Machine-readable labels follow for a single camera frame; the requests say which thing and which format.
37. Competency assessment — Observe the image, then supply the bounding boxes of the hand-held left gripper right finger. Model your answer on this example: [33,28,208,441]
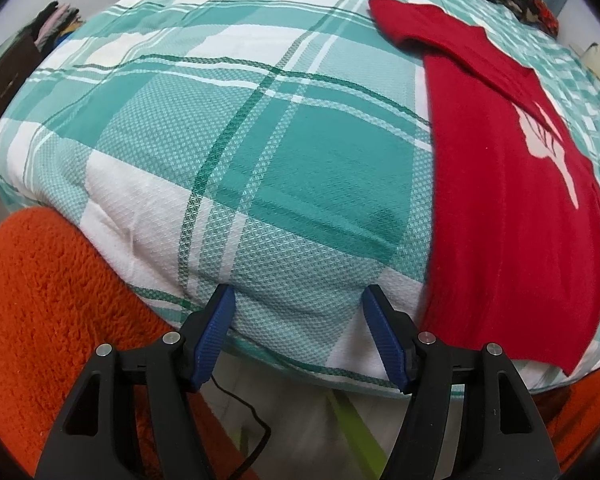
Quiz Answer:
[361,284,563,480]

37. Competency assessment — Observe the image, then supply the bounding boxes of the red shirt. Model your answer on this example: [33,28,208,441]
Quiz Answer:
[367,0,600,377]

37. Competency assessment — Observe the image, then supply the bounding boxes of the green strap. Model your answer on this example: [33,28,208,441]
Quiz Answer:
[325,389,387,480]

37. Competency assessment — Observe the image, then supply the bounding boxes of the green white plaid bedspread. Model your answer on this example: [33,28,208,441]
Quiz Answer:
[0,0,600,401]

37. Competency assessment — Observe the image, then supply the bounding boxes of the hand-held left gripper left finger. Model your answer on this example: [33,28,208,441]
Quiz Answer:
[34,284,261,480]

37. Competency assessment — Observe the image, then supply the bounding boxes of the black cable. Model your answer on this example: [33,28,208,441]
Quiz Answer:
[211,377,272,480]

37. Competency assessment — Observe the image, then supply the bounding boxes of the orange fluffy cloth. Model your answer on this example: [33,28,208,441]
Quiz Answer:
[0,206,600,480]

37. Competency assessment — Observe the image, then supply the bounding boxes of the clothes pile by curtain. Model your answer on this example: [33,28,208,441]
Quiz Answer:
[486,0,561,38]

